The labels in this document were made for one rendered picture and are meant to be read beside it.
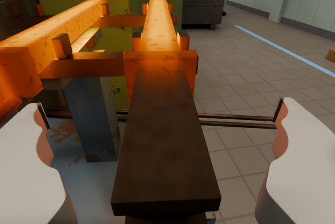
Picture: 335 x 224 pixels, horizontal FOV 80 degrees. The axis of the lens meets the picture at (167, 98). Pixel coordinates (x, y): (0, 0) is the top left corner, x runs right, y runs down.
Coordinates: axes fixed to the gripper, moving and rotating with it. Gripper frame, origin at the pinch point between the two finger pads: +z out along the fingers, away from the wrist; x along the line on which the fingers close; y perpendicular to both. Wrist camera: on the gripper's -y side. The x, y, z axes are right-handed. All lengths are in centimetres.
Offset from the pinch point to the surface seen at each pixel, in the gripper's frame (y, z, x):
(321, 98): 91, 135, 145
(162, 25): -0.9, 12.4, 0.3
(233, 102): 92, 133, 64
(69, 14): -0.9, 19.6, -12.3
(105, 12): 0.5, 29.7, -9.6
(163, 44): -0.9, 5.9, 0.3
